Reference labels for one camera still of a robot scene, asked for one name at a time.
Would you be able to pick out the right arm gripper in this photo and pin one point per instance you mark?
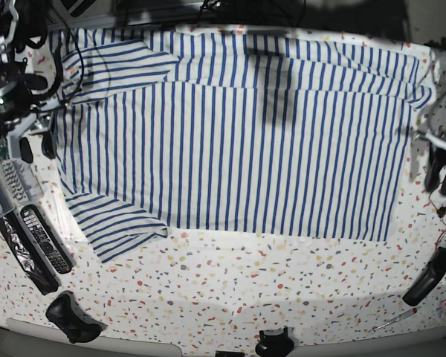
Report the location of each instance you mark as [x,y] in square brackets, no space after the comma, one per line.
[15,132]

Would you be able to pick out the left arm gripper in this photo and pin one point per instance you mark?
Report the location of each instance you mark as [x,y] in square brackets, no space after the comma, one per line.
[436,161]

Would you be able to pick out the blue white striped t-shirt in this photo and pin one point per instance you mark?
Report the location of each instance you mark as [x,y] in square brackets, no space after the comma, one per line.
[233,132]

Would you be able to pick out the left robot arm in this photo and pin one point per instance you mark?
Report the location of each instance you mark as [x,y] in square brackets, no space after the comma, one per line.
[436,160]

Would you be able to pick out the clear plastic screw bit box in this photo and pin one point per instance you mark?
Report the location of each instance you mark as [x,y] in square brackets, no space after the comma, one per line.
[19,186]

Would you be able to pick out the black foil wrapped bar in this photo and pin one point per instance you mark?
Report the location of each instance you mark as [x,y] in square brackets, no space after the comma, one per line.
[26,255]

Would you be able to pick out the black tv remote control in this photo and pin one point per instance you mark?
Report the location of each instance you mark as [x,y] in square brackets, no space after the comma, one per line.
[46,240]

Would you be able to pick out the black game controller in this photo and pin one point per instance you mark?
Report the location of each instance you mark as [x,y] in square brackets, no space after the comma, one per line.
[63,313]

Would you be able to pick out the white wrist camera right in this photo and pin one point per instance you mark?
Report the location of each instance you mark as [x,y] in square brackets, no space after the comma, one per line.
[4,154]

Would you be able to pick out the black curved handle right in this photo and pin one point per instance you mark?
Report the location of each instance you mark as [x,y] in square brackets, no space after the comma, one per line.
[431,275]

